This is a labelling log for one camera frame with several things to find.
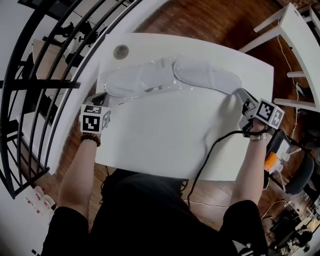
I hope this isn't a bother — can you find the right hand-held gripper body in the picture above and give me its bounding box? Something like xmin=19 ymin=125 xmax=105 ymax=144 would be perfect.
xmin=238 ymin=98 xmax=286 ymax=137

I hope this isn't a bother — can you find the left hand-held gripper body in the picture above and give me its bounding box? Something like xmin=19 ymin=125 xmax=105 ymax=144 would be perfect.
xmin=79 ymin=104 xmax=111 ymax=135

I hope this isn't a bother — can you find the clear plastic packaging bag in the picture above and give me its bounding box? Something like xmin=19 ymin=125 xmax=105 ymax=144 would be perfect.
xmin=98 ymin=52 xmax=191 ymax=106

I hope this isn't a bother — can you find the person's right forearm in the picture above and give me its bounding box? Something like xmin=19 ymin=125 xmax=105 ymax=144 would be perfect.
xmin=228 ymin=138 xmax=268 ymax=213

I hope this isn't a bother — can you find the person's left forearm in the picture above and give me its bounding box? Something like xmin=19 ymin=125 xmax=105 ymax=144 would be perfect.
xmin=57 ymin=139 xmax=101 ymax=221

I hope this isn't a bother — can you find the person's right hand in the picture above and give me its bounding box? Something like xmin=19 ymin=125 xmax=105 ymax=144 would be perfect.
xmin=250 ymin=119 xmax=270 ymax=134

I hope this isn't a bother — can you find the silver wristwatch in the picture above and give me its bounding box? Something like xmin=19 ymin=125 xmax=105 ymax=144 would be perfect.
xmin=249 ymin=132 xmax=269 ymax=142

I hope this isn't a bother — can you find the black metal railing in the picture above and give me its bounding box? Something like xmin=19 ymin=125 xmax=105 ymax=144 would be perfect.
xmin=0 ymin=0 xmax=143 ymax=200

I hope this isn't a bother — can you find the orange packet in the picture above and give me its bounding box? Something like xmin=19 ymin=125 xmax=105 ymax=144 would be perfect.
xmin=264 ymin=152 xmax=278 ymax=171

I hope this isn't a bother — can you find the round grey table grommet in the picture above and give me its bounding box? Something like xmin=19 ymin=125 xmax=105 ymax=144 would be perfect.
xmin=113 ymin=44 xmax=130 ymax=60

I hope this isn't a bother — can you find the light wooden desk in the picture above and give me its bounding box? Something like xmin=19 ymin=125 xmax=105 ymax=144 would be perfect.
xmin=31 ymin=38 xmax=75 ymax=81

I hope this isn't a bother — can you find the black folding chair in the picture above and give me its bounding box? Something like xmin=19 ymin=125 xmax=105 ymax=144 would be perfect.
xmin=262 ymin=129 xmax=316 ymax=196

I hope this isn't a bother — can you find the long white table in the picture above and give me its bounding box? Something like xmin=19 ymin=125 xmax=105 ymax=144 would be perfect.
xmin=238 ymin=2 xmax=320 ymax=113

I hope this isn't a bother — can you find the row of white bottles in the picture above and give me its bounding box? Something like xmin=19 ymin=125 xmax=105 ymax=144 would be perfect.
xmin=25 ymin=185 xmax=58 ymax=216

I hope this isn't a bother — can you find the person's black clothing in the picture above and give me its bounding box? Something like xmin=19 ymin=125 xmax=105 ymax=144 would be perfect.
xmin=41 ymin=168 xmax=270 ymax=256

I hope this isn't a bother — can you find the brown beaded bracelet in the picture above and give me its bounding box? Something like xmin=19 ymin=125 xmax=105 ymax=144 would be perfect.
xmin=80 ymin=132 xmax=102 ymax=148

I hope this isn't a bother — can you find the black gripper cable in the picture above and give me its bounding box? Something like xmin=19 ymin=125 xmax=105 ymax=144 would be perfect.
xmin=187 ymin=129 xmax=251 ymax=213

